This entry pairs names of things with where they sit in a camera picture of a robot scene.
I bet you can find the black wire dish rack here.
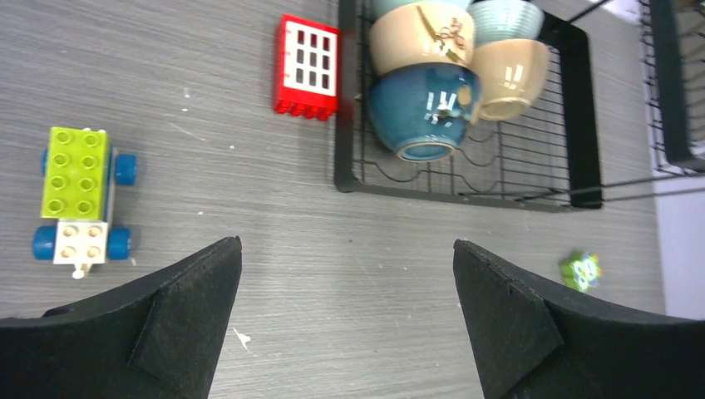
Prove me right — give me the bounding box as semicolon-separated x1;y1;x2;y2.
333;1;704;212

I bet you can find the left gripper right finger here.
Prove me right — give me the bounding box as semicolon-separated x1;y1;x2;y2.
453;240;704;398

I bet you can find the light teal ribbed bowl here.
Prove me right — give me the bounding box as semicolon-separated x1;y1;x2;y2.
467;0;545;47

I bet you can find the dark blue glazed bowl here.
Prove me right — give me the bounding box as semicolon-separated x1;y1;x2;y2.
367;62;482;163

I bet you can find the red white toy block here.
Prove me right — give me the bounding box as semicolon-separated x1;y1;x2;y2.
272;14;338;121

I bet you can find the green white toy car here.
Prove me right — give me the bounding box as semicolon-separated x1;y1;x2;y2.
32;126;137;279

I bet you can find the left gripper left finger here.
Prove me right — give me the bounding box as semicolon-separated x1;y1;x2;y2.
1;237;242;398

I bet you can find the beige plain bowl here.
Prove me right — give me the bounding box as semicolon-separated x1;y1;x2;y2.
470;38;550;121

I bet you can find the beige bowl with bird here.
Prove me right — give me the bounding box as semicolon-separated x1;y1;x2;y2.
368;1;476;76

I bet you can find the green owl toy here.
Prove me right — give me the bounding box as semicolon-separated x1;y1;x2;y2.
559;251;603;293

